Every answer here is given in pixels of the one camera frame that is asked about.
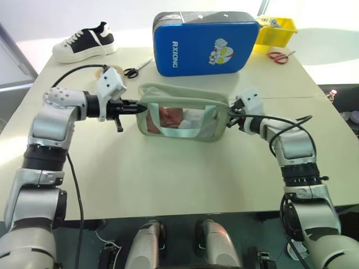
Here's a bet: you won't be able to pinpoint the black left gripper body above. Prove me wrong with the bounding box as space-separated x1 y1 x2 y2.
105 96 126 133

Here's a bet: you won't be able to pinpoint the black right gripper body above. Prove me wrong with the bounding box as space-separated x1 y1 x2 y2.
234 104 248 131

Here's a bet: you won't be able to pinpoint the green clear-window zip pouch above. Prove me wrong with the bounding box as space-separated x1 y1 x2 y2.
136 82 232 144

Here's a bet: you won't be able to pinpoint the clear tape roll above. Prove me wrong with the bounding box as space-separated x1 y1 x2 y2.
94 64 125 81

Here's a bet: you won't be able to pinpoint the black and white sneaker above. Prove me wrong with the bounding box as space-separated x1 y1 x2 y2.
52 22 119 64

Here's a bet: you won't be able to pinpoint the blue hard case with cartoon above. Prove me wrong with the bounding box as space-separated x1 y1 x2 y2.
152 10 260 77

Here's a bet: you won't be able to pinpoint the yellow plastic bin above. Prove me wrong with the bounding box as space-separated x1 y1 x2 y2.
253 16 299 55

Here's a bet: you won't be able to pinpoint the white plastic part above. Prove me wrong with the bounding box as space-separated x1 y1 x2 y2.
256 16 282 29

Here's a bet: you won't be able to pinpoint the silver right robot leg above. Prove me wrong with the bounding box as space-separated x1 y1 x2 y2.
195 219 243 269

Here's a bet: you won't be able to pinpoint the silver robot leg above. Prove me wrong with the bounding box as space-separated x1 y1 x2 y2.
125 219 168 269
195 219 243 269

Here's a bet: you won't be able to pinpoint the silver left robot leg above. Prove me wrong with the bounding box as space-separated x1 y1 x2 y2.
125 219 168 269

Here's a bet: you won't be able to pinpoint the black robot foot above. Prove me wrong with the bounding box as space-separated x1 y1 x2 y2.
256 250 277 269
99 243 122 269

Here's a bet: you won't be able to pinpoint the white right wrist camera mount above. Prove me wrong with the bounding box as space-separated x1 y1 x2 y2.
241 88 265 135

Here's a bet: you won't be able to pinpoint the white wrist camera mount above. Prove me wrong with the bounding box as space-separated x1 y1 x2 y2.
96 67 127 122
241 88 265 135

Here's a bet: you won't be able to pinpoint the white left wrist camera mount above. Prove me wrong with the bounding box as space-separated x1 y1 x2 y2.
96 67 127 122

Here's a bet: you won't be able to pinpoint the black-handled scissors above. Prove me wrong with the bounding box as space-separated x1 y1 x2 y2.
123 58 154 79

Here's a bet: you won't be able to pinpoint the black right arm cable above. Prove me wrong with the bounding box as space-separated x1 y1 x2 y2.
227 108 314 160

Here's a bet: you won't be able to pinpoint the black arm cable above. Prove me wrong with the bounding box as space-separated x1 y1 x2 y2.
227 108 314 160
52 64 110 269

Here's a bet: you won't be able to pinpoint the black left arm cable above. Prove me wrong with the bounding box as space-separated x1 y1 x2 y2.
52 64 110 269

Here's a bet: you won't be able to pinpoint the red-handled scissors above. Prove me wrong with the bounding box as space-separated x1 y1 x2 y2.
266 50 297 65

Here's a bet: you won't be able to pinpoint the grey metal frame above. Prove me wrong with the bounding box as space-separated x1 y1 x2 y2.
0 21 39 91

